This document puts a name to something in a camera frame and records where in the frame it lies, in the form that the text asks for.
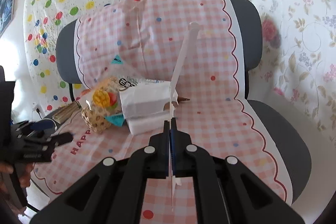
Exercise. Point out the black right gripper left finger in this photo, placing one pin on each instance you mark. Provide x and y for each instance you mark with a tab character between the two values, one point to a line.
112	191

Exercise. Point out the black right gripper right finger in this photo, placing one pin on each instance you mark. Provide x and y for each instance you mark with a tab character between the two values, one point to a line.
225	190

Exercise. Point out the clear fruit candy bag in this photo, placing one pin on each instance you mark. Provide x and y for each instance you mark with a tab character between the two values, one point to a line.
104	97

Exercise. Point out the white paper piece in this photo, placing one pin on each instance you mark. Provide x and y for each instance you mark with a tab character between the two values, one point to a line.
190	36

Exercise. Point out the person's left hand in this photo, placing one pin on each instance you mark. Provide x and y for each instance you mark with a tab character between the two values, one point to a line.
24	175

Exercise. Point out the woven bamboo basket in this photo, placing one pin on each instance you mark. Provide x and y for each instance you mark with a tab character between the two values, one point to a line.
96	122

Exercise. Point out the red apple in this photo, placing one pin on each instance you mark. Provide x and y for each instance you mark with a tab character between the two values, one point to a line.
84	92

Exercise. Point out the brown pointed object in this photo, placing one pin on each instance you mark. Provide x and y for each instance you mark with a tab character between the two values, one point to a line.
182	99

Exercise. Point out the pink checkered cloth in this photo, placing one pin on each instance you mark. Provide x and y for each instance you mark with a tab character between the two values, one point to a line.
148	35

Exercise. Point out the floral pattern sheet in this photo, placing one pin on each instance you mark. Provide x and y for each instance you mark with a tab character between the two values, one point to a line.
298	58

